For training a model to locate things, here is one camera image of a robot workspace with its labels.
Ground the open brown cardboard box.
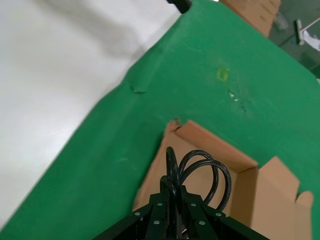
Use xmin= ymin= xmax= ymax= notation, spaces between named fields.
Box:
xmin=131 ymin=119 xmax=315 ymax=240

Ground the green table cloth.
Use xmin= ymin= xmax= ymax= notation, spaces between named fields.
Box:
xmin=0 ymin=0 xmax=320 ymax=240

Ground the background brown cardboard carton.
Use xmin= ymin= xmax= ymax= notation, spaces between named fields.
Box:
xmin=219 ymin=0 xmax=281 ymax=38

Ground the black power cable with plug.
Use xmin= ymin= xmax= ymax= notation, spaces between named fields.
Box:
xmin=159 ymin=146 xmax=233 ymax=240

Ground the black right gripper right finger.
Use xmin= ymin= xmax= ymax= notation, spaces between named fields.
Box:
xmin=177 ymin=184 xmax=271 ymax=240

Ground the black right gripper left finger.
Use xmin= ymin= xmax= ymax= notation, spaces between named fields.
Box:
xmin=92 ymin=185 xmax=176 ymax=240

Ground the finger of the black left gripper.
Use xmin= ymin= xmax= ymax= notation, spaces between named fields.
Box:
xmin=165 ymin=0 xmax=193 ymax=15

